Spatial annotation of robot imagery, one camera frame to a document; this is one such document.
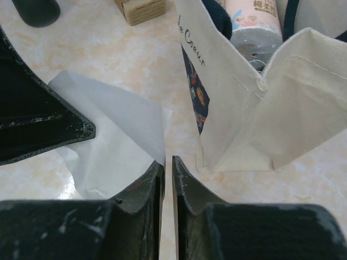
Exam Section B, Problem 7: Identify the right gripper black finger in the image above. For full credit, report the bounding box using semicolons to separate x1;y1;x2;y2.
1;162;164;259
172;156;346;259

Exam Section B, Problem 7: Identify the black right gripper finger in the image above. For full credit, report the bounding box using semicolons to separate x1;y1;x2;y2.
1;31;96;165

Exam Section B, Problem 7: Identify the white paper sheet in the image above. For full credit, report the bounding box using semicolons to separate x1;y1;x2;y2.
47;69;174;260

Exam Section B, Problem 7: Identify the wooden dripper stand brown collar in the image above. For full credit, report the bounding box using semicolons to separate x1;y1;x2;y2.
12;0;61;28

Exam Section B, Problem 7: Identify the cream tote bag floral print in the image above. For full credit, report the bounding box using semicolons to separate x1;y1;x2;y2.
175;1;346;173

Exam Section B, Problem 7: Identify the kitchen cleaning pads pack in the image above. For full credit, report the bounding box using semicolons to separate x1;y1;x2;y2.
114;0;166;26

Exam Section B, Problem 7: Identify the pink patterned paper roll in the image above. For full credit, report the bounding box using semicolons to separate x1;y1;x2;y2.
224;0;283;71

